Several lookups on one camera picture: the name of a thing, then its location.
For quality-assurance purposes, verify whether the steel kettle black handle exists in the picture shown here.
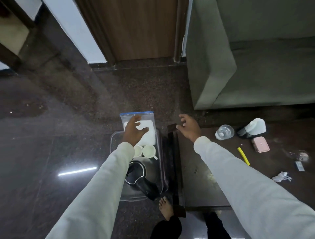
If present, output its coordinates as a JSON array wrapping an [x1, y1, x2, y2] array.
[[125, 158, 161, 201]]

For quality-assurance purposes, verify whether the clear drinking glass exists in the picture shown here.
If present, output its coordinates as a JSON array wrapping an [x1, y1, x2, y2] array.
[[215, 125, 235, 141]]

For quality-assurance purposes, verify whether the clear zip bag white powder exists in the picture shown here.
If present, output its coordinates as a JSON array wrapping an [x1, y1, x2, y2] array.
[[120, 111, 157, 146]]

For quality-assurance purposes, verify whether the person's right hand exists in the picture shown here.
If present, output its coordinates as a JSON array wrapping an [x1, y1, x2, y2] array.
[[176, 114, 203, 143]]

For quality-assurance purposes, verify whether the brown wooden door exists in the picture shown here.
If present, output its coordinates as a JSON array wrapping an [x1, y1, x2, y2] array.
[[76, 0, 190, 67]]

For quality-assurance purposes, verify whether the clear glass lid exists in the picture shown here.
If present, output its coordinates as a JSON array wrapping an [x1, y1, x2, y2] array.
[[290, 151, 310, 163]]

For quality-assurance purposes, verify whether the person's left forearm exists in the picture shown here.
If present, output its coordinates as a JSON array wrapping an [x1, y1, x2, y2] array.
[[45, 142, 135, 239]]

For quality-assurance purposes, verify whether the person's right leg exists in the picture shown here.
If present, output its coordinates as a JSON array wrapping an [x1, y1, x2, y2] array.
[[204, 211, 232, 239]]

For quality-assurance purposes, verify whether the person's left hand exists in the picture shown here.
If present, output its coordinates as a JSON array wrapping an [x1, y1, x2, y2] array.
[[122, 115, 150, 147]]

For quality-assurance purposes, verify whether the yellow pen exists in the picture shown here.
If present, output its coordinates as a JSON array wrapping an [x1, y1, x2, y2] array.
[[237, 147, 251, 166]]

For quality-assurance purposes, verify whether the crumpled white tissue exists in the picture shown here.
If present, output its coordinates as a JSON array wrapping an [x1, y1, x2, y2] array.
[[272, 171, 292, 183]]

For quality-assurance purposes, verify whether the clear plastic tray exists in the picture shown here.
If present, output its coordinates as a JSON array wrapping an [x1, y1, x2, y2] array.
[[110, 130, 170, 202]]

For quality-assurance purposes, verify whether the person's right forearm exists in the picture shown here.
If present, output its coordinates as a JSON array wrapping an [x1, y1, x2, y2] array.
[[194, 136, 315, 239]]

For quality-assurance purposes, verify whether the pink small box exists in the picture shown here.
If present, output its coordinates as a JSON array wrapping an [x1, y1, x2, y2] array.
[[252, 136, 270, 153]]

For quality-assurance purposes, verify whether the person's left foot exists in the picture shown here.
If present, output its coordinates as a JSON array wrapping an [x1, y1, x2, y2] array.
[[159, 196, 174, 221]]

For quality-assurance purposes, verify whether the white bottle black cap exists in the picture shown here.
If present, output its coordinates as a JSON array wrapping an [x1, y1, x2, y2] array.
[[237, 118, 267, 139]]

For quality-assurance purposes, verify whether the grey sofa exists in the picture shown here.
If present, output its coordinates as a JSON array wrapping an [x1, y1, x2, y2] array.
[[186, 0, 315, 110]]

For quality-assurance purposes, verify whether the dark wooden furniture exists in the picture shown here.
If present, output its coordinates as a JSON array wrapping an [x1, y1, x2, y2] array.
[[0, 0, 38, 72]]

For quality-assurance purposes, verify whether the person's left leg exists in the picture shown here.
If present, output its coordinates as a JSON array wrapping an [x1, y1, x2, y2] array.
[[150, 216, 183, 239]]

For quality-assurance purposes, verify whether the dark wooden low table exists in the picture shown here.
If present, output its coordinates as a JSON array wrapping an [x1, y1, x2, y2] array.
[[167, 123, 315, 217]]

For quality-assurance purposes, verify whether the person's leg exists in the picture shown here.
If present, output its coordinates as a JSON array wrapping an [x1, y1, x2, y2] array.
[[204, 211, 232, 239], [150, 216, 183, 239]]

